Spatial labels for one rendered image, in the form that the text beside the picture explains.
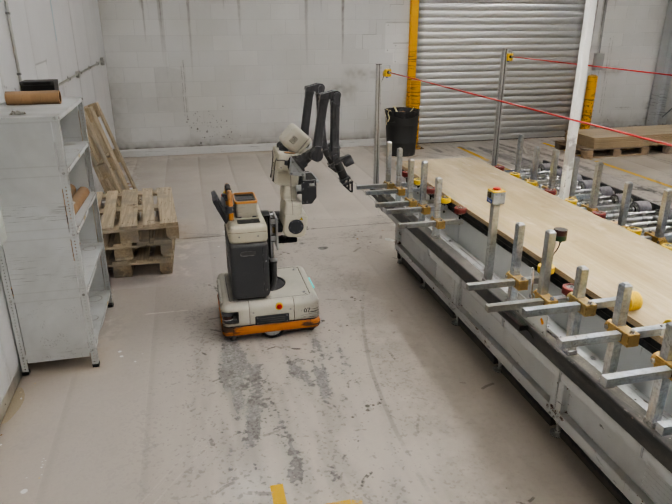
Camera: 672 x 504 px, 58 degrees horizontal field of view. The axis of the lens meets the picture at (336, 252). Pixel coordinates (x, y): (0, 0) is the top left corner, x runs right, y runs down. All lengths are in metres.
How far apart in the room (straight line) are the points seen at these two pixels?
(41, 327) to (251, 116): 6.66
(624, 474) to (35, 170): 3.30
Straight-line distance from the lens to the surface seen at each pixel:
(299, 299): 4.09
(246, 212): 4.01
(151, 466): 3.25
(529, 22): 11.40
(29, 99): 4.16
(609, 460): 3.15
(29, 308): 3.99
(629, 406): 2.54
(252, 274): 3.98
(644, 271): 3.27
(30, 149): 3.68
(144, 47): 9.91
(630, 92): 12.79
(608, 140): 10.44
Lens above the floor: 2.04
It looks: 21 degrees down
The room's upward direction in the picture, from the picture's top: straight up
